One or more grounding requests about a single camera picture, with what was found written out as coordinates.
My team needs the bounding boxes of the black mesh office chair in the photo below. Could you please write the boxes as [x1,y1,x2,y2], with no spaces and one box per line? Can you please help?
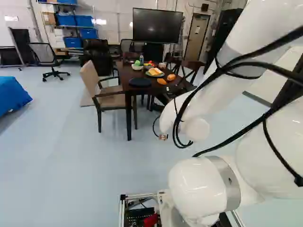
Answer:
[28,42,71,83]

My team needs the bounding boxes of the large black screen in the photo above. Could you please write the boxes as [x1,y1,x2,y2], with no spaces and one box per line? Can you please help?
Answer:
[132,7,184,44]

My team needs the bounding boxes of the green plate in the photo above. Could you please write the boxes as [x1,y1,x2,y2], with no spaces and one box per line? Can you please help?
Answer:
[145,69,165,78]

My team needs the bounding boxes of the blue beanbag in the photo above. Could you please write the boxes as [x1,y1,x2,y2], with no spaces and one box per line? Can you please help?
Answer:
[0,76,34,118]

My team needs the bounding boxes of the black leather armchair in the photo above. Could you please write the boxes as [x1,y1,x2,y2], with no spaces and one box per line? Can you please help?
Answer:
[82,38,119,77]

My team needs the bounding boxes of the beige door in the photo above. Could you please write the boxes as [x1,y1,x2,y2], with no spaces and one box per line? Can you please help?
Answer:
[183,12,211,62]

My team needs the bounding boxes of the dark wooden chair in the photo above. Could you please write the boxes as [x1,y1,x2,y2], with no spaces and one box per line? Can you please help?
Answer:
[165,52,206,86]

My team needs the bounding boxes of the dark wooden table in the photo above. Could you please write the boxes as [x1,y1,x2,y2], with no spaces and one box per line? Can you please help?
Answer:
[115,60,197,141]

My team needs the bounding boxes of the beige wooden armchair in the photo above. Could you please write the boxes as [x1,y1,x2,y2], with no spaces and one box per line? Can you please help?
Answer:
[79,60,138,133]

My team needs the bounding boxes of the black round plate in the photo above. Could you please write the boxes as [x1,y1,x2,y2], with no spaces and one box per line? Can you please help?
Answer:
[129,78,152,88]

